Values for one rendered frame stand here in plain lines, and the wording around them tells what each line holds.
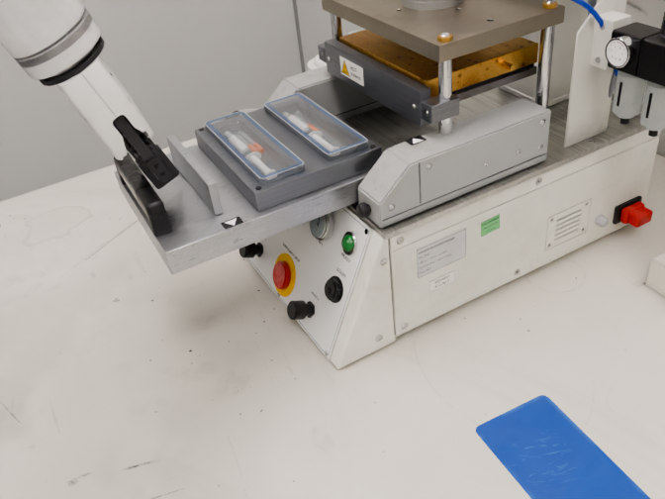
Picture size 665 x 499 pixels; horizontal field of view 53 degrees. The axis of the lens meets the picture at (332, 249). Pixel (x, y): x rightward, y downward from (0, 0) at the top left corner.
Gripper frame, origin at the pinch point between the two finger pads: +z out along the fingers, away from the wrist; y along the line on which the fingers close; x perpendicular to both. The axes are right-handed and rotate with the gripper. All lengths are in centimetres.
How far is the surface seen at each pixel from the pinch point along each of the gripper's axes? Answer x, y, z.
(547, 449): 14, 40, 33
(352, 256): 11.7, 13.2, 17.9
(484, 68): 37.9, 10.2, 9.7
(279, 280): 3.4, 0.6, 24.8
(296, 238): 8.7, 0.3, 20.9
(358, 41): 31.3, -6.9, 6.3
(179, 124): 13, -144, 69
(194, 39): 33, -144, 48
